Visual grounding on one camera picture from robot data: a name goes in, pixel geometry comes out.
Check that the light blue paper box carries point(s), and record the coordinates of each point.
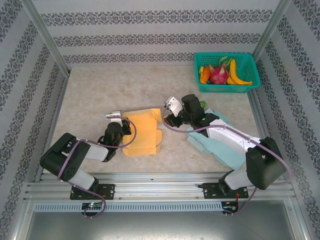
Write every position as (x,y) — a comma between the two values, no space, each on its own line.
(220,152)

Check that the left circuit board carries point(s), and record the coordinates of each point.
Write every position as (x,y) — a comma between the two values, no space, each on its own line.
(92,206)

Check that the right circuit board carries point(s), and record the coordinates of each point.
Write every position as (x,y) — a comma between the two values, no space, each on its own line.
(231,209)

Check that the pink dragon fruit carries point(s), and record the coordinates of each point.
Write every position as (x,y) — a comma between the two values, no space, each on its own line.
(218,75)

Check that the circuit board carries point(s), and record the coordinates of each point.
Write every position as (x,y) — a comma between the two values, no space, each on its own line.
(92,206)
(231,209)

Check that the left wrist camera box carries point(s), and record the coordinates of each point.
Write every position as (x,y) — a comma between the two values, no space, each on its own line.
(115,116)

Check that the aluminium frame post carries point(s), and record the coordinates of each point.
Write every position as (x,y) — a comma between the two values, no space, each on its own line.
(47,40)
(271,27)

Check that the orange paper box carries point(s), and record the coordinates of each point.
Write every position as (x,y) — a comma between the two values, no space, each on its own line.
(143,135)

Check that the left aluminium frame post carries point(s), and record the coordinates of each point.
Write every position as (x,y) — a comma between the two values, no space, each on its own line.
(47,40)

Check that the aluminium side rail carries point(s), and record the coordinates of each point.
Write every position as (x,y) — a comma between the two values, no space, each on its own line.
(53,120)
(260,112)

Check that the green plastic basket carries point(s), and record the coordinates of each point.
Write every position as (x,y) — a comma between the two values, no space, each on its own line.
(250,70)

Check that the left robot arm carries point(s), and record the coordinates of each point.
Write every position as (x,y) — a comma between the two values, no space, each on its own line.
(65,160)

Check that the right aluminium side rail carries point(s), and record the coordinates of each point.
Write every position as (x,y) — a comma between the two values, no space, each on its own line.
(260,112)

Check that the aluminium mounting rail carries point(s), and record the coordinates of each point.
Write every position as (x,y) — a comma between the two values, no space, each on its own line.
(160,185)

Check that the left aluminium side rail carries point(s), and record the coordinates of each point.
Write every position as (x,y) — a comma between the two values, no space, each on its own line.
(53,120)

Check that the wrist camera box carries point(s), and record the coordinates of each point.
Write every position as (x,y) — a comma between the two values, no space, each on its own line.
(175,105)
(115,116)

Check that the right aluminium frame post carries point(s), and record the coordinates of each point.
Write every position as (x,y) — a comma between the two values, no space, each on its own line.
(271,27)

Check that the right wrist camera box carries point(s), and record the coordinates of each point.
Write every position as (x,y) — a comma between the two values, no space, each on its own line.
(175,105)

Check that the grey metal shelf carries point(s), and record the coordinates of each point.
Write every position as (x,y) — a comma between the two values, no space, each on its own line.
(160,227)

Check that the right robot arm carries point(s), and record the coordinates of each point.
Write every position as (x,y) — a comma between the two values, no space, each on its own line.
(260,162)

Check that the yellow banana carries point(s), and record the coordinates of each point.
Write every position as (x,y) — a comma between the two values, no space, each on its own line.
(235,75)

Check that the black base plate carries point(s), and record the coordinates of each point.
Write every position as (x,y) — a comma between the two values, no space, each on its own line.
(210,191)
(110,191)

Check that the orange fruit slice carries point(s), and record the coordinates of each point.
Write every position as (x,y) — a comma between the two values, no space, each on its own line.
(204,75)

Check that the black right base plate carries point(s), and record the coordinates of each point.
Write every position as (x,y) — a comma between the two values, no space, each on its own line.
(210,191)

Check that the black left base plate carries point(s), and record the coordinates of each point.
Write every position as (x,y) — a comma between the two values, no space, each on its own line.
(110,191)

